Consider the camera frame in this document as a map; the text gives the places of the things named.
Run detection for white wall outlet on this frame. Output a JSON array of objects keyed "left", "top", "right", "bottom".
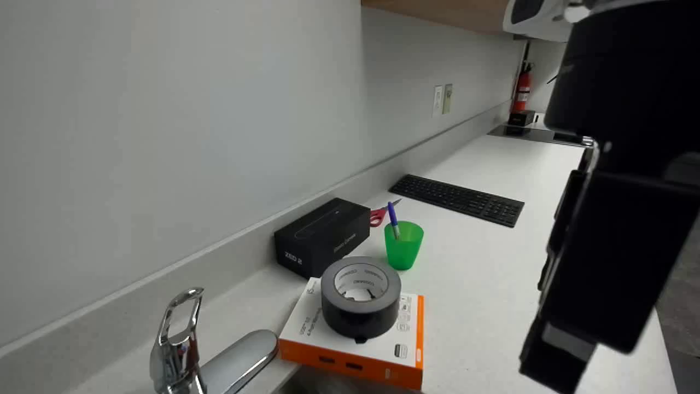
[{"left": 434, "top": 86, "right": 445, "bottom": 118}]

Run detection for wooden wall cabinet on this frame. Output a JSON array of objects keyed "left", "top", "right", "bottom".
[{"left": 362, "top": 0, "right": 507, "bottom": 32}]

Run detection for red fire extinguisher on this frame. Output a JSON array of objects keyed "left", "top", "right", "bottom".
[{"left": 507, "top": 41, "right": 532, "bottom": 124}]

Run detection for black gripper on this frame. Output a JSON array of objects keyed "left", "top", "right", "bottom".
[{"left": 518, "top": 140, "right": 698, "bottom": 394}]

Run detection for black duct tape roll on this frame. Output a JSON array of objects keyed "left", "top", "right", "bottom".
[{"left": 321, "top": 257, "right": 402, "bottom": 341}]

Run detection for black keyboard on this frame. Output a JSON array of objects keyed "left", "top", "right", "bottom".
[{"left": 392, "top": 176, "right": 525, "bottom": 227}]

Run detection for orange and white box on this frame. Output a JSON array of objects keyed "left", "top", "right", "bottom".
[{"left": 279, "top": 279, "right": 424, "bottom": 390}]

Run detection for green plastic cup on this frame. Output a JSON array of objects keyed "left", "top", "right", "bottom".
[{"left": 385, "top": 221, "right": 424, "bottom": 271}]

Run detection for white microwave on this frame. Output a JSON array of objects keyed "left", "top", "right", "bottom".
[{"left": 504, "top": 0, "right": 589, "bottom": 41}]

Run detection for blue and silver pen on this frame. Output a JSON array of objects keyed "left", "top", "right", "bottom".
[{"left": 388, "top": 202, "right": 400, "bottom": 238}]

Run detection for black rectangular box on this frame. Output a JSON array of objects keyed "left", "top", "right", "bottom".
[{"left": 274, "top": 198, "right": 371, "bottom": 279}]

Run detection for red handled scissors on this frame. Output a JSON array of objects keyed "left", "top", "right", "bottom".
[{"left": 371, "top": 205, "right": 388, "bottom": 227}]

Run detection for chrome sink faucet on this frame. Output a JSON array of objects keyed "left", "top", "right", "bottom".
[{"left": 149, "top": 284, "right": 280, "bottom": 394}]

